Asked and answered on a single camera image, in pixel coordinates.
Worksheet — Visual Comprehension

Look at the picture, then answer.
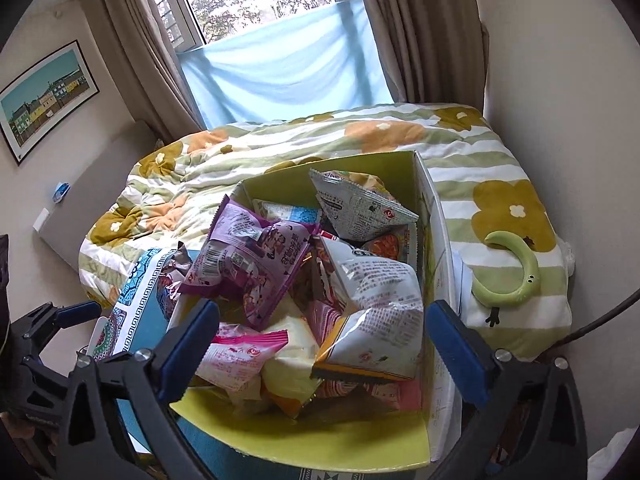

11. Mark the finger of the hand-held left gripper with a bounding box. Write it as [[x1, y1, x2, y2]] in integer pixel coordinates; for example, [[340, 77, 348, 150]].
[[11, 301, 103, 356]]

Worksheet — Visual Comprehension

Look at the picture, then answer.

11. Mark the person's left hand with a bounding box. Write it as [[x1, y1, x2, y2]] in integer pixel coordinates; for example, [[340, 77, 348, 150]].
[[0, 410, 57, 466]]

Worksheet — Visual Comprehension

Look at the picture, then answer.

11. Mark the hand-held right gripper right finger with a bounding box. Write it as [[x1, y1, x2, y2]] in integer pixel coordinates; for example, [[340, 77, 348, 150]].
[[425, 299, 588, 480]]

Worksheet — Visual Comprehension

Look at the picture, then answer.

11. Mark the light blue cloth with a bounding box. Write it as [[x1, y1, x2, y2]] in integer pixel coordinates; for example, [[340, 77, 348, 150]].
[[177, 0, 393, 128]]

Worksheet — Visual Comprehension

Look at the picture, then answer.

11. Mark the pale white snack packet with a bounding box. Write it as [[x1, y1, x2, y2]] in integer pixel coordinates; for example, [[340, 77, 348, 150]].
[[260, 305, 323, 406]]

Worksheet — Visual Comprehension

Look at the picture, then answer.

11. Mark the orange and white snack packet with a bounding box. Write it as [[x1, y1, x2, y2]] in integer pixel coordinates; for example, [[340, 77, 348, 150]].
[[310, 235, 426, 381]]

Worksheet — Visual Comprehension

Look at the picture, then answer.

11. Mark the grey headboard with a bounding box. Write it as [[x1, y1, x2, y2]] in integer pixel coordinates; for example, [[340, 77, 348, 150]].
[[40, 120, 166, 261]]

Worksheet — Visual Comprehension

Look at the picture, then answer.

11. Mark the white cloth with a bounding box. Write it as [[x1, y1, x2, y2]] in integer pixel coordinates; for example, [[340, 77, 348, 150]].
[[587, 427, 636, 480]]

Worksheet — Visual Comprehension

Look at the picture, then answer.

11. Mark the yellow-green cardboard box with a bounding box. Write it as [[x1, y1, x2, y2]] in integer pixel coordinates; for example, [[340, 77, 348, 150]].
[[167, 150, 473, 466]]

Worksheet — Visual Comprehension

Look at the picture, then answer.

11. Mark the red orange snack packet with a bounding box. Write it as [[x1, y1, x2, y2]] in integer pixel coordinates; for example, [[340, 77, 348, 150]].
[[320, 222, 418, 266]]

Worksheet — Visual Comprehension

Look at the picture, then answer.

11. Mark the small purple silver packet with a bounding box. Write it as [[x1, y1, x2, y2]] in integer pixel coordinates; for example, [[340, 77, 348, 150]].
[[155, 242, 193, 321]]

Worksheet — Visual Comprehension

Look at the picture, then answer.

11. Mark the floral striped blanket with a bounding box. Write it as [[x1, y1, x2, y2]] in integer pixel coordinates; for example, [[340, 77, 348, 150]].
[[77, 102, 573, 361]]

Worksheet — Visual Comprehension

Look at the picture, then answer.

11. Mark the mandala printed table mat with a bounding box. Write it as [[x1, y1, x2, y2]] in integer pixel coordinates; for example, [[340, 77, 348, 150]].
[[87, 246, 416, 480]]

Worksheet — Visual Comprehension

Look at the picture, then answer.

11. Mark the framed picture of houses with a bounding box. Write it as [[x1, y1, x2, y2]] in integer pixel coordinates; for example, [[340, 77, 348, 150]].
[[0, 39, 101, 167]]

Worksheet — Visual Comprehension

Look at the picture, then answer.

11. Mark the pink striped snack packet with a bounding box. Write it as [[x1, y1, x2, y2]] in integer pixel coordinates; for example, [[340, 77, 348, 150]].
[[195, 322, 290, 393]]

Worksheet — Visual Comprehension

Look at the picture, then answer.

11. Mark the blue and white snack packet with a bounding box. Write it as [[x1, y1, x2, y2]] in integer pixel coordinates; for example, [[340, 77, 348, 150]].
[[251, 199, 323, 226]]

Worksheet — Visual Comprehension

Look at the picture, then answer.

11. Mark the beige curtain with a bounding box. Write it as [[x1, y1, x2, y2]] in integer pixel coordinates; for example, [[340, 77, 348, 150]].
[[92, 0, 206, 143], [352, 0, 488, 106]]

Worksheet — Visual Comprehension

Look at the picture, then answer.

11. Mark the black cable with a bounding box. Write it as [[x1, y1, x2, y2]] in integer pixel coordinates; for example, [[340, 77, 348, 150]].
[[547, 290, 640, 348]]

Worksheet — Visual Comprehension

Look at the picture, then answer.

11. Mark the silver snack packet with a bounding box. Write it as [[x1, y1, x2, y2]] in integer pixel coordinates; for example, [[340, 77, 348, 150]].
[[307, 167, 420, 243]]

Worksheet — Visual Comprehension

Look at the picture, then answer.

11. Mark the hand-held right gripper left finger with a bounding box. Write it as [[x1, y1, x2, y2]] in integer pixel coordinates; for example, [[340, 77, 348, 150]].
[[57, 299, 223, 480]]

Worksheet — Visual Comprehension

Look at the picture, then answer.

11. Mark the green neck fan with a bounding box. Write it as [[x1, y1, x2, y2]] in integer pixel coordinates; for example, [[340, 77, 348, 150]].
[[472, 230, 540, 307]]

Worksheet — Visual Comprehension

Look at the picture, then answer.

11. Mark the purple snack packet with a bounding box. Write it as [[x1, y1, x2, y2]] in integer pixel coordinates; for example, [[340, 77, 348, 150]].
[[177, 195, 321, 333]]

